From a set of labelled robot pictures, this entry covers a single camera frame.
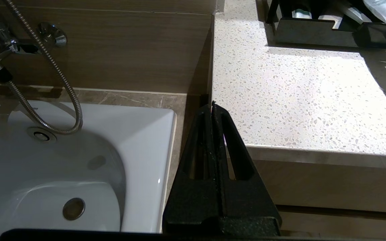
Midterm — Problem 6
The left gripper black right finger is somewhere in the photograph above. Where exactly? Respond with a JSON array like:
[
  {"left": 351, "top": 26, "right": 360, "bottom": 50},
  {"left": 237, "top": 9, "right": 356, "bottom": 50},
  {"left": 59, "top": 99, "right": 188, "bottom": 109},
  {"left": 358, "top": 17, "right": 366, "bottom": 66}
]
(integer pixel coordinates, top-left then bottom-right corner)
[{"left": 213, "top": 101, "right": 280, "bottom": 231}]

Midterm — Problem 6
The beige flat packet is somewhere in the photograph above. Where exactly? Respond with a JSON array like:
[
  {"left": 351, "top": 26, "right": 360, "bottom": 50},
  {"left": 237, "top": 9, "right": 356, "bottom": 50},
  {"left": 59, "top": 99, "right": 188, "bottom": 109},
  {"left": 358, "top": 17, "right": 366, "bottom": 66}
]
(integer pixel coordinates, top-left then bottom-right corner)
[{"left": 318, "top": 13, "right": 343, "bottom": 30}]

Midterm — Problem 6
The black box drawer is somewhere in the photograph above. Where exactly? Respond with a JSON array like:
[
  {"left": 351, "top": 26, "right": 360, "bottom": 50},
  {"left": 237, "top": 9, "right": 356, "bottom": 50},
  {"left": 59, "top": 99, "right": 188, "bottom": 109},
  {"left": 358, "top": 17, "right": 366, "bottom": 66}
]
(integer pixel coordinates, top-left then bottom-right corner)
[{"left": 266, "top": 0, "right": 386, "bottom": 49}]

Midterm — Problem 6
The white bathtub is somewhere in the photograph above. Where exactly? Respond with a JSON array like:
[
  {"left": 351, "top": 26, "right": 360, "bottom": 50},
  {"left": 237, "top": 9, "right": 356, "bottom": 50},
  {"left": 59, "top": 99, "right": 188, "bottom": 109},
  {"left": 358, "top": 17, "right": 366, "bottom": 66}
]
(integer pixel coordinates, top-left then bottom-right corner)
[{"left": 0, "top": 97, "right": 178, "bottom": 241}]

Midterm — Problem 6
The wooden vanity cabinet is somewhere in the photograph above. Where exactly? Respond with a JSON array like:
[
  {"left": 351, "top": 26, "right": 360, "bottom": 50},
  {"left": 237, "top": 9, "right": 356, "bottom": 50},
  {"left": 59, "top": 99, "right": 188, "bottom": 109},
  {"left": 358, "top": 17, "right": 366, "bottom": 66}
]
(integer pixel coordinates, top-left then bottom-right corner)
[{"left": 245, "top": 146, "right": 386, "bottom": 241}]

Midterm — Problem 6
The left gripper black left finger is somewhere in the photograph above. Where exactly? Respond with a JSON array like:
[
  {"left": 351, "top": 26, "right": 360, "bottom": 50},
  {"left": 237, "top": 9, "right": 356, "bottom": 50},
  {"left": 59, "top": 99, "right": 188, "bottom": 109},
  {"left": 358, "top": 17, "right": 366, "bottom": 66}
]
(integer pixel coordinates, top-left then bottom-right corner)
[{"left": 163, "top": 104, "right": 221, "bottom": 231}]

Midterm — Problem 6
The long packet large green label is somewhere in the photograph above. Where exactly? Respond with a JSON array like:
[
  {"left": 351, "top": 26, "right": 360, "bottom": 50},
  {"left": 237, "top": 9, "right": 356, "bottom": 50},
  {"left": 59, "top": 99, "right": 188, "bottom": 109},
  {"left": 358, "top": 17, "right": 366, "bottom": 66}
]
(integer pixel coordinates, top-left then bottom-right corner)
[{"left": 339, "top": 3, "right": 365, "bottom": 24}]

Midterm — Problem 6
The bathtub drain plug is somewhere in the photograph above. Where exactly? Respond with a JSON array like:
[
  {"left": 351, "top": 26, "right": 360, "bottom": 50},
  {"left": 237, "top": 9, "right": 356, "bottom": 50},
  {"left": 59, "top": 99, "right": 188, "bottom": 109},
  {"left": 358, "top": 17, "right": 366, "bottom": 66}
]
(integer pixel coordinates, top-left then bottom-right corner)
[{"left": 62, "top": 197, "right": 86, "bottom": 221}]

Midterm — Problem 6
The metal shower hose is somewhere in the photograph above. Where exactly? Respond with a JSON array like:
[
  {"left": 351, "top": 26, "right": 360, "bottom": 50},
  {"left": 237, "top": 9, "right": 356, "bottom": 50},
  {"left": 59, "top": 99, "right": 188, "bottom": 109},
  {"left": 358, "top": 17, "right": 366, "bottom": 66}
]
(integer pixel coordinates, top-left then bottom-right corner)
[{"left": 4, "top": 0, "right": 84, "bottom": 135}]

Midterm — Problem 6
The long packet small green mark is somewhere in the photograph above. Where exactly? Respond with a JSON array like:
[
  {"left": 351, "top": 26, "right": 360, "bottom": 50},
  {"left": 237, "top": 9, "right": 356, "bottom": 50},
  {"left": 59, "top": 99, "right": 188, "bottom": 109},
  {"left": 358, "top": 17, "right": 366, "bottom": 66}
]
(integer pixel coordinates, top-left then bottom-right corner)
[{"left": 363, "top": 0, "right": 386, "bottom": 71}]

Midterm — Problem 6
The bathtub overflow ring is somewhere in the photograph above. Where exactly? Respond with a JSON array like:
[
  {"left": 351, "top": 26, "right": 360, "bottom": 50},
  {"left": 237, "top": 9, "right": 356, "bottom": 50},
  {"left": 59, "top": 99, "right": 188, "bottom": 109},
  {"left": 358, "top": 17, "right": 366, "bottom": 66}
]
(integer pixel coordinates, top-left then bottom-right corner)
[{"left": 26, "top": 127, "right": 58, "bottom": 144}]

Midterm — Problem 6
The white tube packet green label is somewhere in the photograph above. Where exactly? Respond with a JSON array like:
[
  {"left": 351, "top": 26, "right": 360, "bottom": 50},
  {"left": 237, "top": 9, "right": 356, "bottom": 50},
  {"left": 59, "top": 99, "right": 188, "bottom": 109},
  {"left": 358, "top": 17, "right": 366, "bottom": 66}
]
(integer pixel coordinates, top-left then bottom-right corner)
[{"left": 291, "top": 9, "right": 313, "bottom": 19}]

